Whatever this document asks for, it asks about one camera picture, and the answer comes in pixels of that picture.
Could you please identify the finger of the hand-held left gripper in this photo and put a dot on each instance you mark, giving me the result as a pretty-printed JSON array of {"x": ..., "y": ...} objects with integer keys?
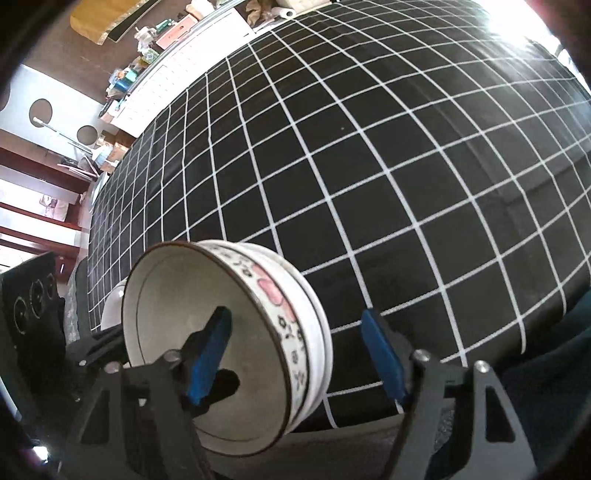
[{"x": 99, "y": 344}]

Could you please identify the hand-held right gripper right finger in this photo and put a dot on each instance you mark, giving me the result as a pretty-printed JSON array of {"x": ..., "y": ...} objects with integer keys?
[{"x": 383, "y": 360}]

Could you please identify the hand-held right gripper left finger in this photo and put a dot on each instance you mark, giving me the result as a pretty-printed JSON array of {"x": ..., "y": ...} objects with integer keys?
[{"x": 210, "y": 355}]

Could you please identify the white plate with cartoon print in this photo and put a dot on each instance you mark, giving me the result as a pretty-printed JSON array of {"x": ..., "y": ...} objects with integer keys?
[{"x": 113, "y": 304}]

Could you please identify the plain white bowl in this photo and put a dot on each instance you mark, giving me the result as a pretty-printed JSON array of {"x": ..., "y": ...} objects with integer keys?
[{"x": 318, "y": 341}]

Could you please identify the white bowl with pink flowers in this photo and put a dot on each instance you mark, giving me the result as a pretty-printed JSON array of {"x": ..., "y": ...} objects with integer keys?
[{"x": 161, "y": 300}]

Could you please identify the person's blue jeans leg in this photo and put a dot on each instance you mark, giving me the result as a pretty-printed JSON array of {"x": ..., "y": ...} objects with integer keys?
[{"x": 554, "y": 392}]

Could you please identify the black white checked tablecloth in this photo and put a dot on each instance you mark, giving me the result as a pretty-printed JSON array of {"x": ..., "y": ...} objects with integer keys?
[{"x": 369, "y": 161}]

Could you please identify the white tufted cabinet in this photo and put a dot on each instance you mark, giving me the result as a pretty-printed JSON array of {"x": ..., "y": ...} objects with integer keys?
[{"x": 157, "y": 87}]

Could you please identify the yellow board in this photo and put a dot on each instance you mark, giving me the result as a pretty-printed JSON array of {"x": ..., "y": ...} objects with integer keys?
[{"x": 106, "y": 16}]

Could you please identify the pink drawer box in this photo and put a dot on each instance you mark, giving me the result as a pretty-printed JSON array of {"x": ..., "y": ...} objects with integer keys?
[{"x": 175, "y": 33}]

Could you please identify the brown cloth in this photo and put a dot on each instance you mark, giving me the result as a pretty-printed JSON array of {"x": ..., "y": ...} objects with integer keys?
[{"x": 257, "y": 11}]

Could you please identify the white paper towel roll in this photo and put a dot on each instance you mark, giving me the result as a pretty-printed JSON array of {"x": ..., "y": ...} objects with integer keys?
[{"x": 282, "y": 12}]

